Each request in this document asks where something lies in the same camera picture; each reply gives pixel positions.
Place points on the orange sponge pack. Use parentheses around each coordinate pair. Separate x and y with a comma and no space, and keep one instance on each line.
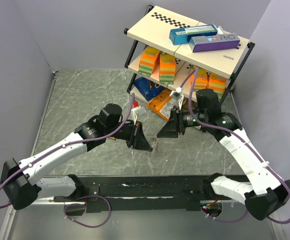
(201,80)
(148,60)
(167,68)
(217,83)

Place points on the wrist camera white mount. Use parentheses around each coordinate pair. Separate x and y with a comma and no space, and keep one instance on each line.
(137,111)
(178,96)

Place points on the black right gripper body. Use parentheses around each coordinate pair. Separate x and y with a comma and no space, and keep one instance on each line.
(181,126)

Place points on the aluminium rail frame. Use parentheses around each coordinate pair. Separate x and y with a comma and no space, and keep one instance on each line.
(18,192)

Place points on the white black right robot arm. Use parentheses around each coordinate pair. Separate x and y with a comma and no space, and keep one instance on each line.
(265,192)

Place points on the purple grey R+O box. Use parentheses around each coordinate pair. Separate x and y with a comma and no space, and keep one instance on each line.
(214,43)

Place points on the orange sponge pack far left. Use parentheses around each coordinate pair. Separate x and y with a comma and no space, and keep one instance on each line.
(148,60)

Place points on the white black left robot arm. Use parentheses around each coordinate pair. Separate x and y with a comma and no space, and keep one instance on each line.
(83,139)

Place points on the blue rectangular box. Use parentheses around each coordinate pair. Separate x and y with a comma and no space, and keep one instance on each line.
(179,36)

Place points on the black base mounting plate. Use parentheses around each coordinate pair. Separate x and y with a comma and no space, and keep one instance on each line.
(131,193)

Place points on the blue snack bag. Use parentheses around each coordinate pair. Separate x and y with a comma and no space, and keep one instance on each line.
(147,88)

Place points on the beige black three-tier shelf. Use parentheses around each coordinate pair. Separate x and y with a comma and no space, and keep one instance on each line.
(153,30)

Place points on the orange sponge pack far right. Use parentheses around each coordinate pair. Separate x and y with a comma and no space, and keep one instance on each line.
(217,83)

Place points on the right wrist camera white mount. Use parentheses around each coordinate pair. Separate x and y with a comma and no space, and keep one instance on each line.
(178,96)

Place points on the small keys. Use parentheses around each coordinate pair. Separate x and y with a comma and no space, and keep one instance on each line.
(155,146)

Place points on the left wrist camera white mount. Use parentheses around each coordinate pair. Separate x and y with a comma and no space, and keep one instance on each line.
(137,111)

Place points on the orange snack bag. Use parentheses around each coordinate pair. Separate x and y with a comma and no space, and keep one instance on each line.
(162,104)

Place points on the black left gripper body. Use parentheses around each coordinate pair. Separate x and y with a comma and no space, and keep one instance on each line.
(126,132)

